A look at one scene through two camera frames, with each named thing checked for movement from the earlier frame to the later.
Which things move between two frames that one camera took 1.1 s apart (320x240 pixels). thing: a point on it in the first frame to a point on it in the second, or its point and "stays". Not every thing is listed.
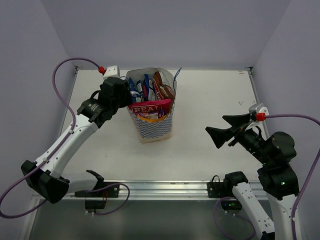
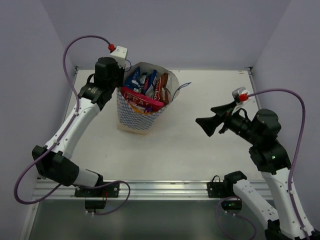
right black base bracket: x=216 y=189 stays
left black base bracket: x=96 y=199 stays
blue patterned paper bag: x=149 y=130 to x=131 y=121
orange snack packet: x=151 y=119 to x=138 y=109
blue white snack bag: x=148 y=89 to x=150 y=91
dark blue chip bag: x=136 y=90 to x=133 y=80
